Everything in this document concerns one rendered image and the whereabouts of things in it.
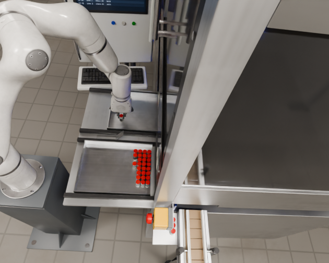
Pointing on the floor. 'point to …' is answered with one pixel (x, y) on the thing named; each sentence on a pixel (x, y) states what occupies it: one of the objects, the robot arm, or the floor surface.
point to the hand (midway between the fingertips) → (121, 114)
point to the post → (209, 84)
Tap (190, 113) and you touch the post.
